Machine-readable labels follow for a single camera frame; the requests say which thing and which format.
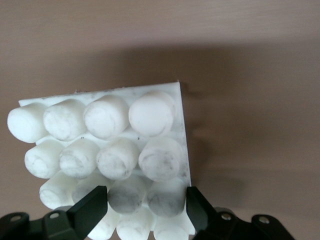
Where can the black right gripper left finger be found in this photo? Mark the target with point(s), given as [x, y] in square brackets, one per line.
[62, 225]

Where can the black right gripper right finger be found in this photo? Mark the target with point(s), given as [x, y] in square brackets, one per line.
[220, 225]

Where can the white studded base plate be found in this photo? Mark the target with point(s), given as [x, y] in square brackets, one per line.
[150, 117]

